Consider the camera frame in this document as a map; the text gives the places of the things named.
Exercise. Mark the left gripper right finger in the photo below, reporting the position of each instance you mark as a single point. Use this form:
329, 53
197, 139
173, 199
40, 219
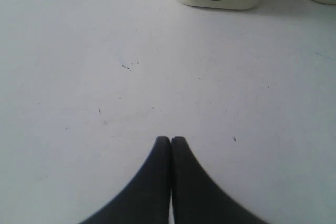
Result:
196, 198

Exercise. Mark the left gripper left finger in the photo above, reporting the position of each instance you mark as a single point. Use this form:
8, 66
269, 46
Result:
146, 198

